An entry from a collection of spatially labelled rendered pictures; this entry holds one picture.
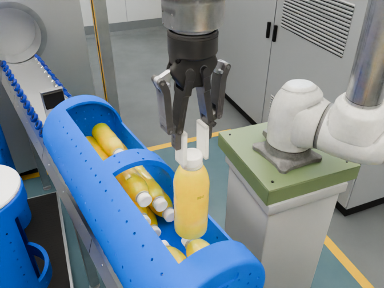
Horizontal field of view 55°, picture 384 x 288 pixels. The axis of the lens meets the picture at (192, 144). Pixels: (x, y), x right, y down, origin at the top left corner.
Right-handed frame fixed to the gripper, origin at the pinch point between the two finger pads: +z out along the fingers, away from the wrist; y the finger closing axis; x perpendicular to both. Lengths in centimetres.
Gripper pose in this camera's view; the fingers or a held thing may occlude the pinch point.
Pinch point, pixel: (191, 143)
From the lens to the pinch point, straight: 64.9
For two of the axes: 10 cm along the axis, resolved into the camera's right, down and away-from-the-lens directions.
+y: -8.4, 2.9, -4.5
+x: 5.4, 4.7, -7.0
